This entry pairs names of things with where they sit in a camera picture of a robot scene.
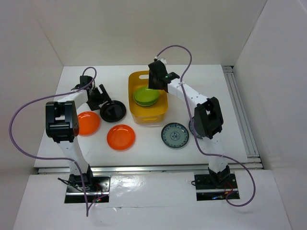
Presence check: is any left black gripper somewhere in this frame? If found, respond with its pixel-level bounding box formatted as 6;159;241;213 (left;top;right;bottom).
87;84;111;111

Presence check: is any black plate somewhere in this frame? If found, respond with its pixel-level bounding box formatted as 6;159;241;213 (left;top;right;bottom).
100;100;126;123

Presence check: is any green plate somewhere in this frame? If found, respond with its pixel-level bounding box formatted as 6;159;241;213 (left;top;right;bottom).
134;87;160;104
134;92;159;106

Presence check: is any orange plate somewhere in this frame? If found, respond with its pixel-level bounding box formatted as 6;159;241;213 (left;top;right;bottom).
78;111;100;136
106;124;136;151

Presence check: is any blue patterned plate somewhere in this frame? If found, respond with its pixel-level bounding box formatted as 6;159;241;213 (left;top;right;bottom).
188;117;202;139
161;122;189;149

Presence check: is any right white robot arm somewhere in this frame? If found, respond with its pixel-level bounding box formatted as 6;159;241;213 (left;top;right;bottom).
148;57;230;188

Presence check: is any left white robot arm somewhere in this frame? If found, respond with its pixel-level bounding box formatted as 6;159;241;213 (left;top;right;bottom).
46;84;110;191

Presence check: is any yellow plastic bin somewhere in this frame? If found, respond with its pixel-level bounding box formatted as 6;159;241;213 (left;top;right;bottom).
128;70;168;124

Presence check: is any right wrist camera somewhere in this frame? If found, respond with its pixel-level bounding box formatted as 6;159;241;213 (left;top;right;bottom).
154;56;167;66

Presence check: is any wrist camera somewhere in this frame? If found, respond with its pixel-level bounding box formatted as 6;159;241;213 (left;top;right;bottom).
79;75;95;89
154;56;167;66

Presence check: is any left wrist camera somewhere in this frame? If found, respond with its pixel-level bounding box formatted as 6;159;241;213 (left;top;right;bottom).
79;75;95;89

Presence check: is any aluminium rail front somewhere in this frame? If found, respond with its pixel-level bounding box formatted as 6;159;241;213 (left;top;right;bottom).
38;161;263;174

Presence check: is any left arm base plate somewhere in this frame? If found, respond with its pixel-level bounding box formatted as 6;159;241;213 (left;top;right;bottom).
58;176;111;204

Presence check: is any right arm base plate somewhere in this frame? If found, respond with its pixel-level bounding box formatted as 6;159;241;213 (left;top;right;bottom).
191;173;240;201

